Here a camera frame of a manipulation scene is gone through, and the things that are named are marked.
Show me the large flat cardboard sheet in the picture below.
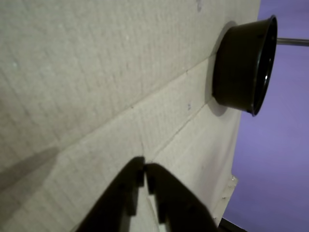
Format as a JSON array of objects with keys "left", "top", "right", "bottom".
[{"left": 0, "top": 0, "right": 262, "bottom": 232}]

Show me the grey metal rod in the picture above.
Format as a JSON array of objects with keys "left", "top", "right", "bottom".
[{"left": 276, "top": 37, "right": 309, "bottom": 47}]

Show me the black round plastic bin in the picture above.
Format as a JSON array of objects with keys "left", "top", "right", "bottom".
[{"left": 211, "top": 14, "right": 278, "bottom": 118}]

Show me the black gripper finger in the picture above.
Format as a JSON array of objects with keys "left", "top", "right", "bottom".
[
  {"left": 145, "top": 163, "right": 218, "bottom": 232},
  {"left": 77, "top": 156, "right": 146, "bottom": 232}
]

